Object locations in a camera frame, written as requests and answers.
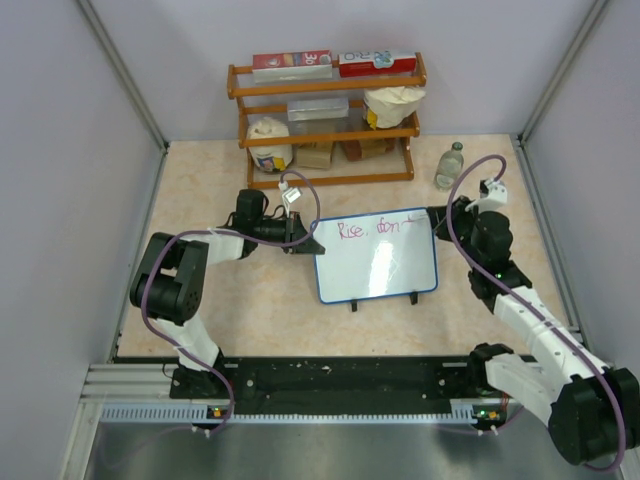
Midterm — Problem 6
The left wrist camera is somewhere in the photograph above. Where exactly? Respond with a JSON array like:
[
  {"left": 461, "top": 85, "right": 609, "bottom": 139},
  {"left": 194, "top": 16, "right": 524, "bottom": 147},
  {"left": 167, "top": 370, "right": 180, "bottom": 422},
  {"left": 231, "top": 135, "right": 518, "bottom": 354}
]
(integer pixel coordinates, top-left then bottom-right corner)
[{"left": 278, "top": 180, "right": 302, "bottom": 208}]

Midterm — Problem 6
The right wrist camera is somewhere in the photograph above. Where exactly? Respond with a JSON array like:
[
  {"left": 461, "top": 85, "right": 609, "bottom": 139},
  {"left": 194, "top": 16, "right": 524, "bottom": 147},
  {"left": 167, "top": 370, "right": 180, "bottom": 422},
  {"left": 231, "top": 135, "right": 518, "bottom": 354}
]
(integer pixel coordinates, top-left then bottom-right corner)
[{"left": 465, "top": 179, "right": 508, "bottom": 214}]

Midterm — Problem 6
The brown box under shelf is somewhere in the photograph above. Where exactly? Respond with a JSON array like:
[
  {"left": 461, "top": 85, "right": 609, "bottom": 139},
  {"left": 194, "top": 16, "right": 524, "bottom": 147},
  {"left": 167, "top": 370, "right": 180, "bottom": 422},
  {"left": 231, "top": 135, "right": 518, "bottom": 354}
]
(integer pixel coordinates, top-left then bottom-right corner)
[{"left": 295, "top": 142, "right": 334, "bottom": 169}]

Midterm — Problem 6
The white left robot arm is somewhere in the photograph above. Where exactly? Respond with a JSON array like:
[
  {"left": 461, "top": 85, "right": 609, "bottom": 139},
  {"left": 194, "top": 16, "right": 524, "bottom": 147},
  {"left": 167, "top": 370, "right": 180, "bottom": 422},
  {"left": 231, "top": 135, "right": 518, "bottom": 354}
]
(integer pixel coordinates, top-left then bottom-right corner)
[{"left": 129, "top": 186, "right": 325, "bottom": 397}]

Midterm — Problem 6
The blue-framed whiteboard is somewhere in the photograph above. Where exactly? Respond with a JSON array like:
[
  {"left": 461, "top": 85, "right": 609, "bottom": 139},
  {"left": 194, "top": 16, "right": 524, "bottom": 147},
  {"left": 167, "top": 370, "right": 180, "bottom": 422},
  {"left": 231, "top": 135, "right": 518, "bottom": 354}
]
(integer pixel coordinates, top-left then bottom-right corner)
[{"left": 313, "top": 207, "right": 439, "bottom": 305}]

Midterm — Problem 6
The grey cable duct rail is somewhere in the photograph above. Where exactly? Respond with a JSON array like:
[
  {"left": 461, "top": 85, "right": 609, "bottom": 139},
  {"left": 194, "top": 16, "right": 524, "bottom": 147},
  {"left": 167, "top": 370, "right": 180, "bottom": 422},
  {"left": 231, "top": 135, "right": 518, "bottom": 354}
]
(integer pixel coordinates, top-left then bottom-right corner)
[{"left": 99, "top": 397, "right": 506, "bottom": 425}]

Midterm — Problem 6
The clear glass bottle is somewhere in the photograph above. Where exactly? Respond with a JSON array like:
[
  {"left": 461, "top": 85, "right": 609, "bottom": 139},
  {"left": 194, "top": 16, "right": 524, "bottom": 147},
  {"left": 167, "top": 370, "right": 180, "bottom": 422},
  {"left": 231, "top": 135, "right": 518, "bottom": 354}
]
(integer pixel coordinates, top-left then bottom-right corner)
[{"left": 434, "top": 141, "right": 464, "bottom": 191}]

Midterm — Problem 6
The red toothpaste box left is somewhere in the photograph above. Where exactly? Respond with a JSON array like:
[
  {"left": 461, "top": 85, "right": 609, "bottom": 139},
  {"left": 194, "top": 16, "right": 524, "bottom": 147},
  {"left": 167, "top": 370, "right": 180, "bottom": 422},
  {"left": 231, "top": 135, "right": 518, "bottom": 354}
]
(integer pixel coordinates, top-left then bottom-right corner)
[{"left": 252, "top": 50, "right": 333, "bottom": 83}]

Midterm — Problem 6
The white cloth bag left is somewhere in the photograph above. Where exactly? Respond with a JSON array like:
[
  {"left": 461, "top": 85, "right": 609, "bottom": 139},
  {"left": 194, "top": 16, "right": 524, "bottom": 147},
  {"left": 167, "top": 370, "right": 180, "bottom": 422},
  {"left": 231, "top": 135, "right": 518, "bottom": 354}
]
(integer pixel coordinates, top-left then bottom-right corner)
[{"left": 247, "top": 116, "right": 293, "bottom": 173}]

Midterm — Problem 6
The wooden shelf rack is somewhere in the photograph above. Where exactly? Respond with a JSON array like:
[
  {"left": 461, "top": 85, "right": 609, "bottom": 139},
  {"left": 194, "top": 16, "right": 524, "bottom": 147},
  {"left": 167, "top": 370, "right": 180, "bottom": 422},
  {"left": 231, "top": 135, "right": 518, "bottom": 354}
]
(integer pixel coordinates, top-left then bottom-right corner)
[{"left": 226, "top": 52, "right": 427, "bottom": 189}]

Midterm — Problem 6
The brown block under shelf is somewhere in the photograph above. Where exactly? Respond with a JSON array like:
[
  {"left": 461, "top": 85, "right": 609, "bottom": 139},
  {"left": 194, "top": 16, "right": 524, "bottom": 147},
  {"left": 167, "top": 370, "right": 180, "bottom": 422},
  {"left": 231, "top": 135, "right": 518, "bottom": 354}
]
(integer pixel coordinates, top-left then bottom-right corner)
[{"left": 341, "top": 138, "right": 395, "bottom": 162}]

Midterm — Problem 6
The red toothpaste box right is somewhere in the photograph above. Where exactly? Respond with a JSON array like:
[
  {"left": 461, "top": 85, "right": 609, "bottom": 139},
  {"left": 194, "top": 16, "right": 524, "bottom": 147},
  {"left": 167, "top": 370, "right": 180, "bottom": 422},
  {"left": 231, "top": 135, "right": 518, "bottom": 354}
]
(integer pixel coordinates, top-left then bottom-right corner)
[{"left": 337, "top": 49, "right": 417, "bottom": 78}]

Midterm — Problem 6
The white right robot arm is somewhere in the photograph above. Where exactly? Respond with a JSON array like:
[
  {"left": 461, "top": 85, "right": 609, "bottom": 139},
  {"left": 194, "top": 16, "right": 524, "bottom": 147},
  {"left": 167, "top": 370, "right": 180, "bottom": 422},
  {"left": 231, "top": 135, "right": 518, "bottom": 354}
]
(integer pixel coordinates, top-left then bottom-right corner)
[{"left": 427, "top": 196, "right": 639, "bottom": 465}]

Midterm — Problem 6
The white cloth bag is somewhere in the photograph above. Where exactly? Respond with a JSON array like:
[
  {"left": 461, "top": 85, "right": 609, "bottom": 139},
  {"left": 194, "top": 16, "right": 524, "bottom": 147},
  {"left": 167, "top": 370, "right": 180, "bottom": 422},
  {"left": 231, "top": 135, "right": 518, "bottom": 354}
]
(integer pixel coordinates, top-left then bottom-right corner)
[
  {"left": 247, "top": 116, "right": 293, "bottom": 173},
  {"left": 363, "top": 87, "right": 426, "bottom": 130}
]

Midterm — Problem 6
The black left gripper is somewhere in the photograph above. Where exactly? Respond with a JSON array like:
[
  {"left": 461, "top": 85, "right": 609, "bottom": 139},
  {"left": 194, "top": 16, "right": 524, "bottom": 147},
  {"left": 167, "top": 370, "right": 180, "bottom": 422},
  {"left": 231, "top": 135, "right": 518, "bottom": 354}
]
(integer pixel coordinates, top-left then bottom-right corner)
[{"left": 254, "top": 211, "right": 324, "bottom": 255}]

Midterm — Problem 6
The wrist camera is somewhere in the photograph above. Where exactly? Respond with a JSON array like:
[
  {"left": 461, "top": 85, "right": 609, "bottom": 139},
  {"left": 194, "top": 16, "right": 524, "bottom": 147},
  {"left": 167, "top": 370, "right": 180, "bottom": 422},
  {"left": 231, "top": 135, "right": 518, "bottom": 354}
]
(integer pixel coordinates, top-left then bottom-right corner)
[
  {"left": 278, "top": 180, "right": 302, "bottom": 208},
  {"left": 465, "top": 179, "right": 508, "bottom": 214}
]

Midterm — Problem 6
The clear plastic box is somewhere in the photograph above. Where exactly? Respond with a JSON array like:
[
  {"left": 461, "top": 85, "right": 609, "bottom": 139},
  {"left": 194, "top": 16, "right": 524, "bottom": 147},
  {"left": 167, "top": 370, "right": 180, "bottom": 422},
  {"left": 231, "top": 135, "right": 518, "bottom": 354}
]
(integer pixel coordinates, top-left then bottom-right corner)
[{"left": 287, "top": 97, "right": 349, "bottom": 122}]

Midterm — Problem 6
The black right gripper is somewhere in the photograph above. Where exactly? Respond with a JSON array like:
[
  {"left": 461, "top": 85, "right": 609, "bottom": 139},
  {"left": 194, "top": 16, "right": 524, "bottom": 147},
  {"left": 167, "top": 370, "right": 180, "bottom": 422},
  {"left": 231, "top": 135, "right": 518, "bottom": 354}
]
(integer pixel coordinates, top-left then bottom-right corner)
[{"left": 428, "top": 196, "right": 485, "bottom": 269}]

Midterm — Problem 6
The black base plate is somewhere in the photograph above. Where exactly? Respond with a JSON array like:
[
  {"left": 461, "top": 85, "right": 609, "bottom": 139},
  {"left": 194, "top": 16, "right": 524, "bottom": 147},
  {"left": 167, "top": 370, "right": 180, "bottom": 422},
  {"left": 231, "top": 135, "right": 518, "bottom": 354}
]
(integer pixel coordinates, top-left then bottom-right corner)
[{"left": 169, "top": 355, "right": 506, "bottom": 415}]

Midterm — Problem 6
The white cloth bag right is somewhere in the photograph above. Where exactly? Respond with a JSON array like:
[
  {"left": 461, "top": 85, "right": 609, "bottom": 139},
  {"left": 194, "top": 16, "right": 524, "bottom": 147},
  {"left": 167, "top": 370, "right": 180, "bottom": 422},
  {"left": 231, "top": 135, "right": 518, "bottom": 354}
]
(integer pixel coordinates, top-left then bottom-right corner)
[{"left": 363, "top": 87, "right": 426, "bottom": 130}]

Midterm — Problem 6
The red toothpaste box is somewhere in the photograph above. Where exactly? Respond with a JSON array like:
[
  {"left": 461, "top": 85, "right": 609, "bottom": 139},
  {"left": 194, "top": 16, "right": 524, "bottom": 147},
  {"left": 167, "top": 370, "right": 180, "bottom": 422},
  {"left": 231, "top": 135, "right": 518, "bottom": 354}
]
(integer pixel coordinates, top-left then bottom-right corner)
[
  {"left": 252, "top": 50, "right": 333, "bottom": 83},
  {"left": 337, "top": 49, "right": 417, "bottom": 78}
]

